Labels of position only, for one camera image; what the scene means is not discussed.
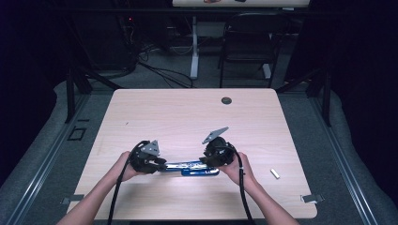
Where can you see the person's left hand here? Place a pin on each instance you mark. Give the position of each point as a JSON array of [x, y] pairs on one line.
[[125, 170]]

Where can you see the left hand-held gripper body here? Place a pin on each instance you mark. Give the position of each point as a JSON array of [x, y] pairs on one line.
[[142, 161]]

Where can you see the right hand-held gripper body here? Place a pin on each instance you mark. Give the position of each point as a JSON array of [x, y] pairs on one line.
[[219, 151]]

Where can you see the person's right hand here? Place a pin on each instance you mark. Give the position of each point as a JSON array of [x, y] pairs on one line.
[[239, 172]]

